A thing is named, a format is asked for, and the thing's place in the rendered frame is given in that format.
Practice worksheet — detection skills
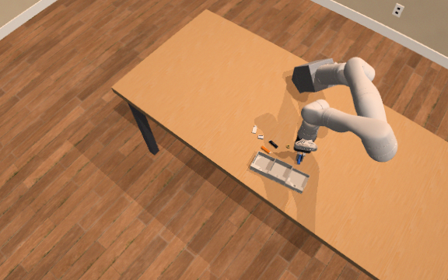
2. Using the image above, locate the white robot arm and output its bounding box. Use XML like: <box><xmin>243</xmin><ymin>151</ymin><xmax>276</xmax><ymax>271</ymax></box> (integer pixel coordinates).
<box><xmin>301</xmin><ymin>57</ymin><xmax>397</xmax><ymax>163</ymax></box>

